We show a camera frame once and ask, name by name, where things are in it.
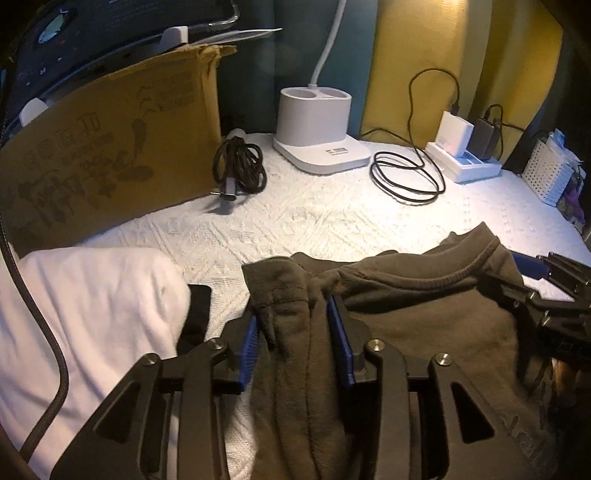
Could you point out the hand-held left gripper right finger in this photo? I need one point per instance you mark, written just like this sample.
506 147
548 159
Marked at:
340 346

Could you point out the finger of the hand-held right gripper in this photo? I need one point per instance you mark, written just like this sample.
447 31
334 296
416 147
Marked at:
508 288
531 267

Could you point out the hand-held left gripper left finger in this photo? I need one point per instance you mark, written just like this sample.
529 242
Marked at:
247 355

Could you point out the dark olive t-shirt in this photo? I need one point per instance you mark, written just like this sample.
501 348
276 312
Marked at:
415 332

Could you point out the purple cloth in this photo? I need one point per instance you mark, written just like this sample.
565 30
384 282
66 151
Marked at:
572 201

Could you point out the white perforated basket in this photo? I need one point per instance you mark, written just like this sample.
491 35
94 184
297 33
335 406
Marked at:
547 173

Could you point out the white power strip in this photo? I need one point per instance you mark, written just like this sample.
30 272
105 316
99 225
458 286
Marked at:
466 168

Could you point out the white textured cover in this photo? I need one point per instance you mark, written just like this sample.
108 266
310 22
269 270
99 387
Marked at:
300 217

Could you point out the black charger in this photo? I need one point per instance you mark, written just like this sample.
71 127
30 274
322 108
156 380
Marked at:
482 138

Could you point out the white charger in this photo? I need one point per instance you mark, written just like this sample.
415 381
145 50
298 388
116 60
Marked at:
455 134

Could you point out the white garment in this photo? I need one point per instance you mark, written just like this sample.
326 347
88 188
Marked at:
92 314

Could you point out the white desk lamp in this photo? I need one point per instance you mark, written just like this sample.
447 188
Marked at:
318 138

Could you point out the brown cardboard box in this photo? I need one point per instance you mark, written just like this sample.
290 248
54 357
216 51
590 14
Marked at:
115 152

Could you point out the yellow curtain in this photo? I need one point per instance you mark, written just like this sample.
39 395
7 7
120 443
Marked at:
415 37

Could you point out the dark teal curtain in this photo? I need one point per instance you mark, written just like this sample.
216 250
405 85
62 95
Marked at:
258 92

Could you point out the black tablet with stand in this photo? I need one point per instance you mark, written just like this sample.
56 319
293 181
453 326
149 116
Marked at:
115 23

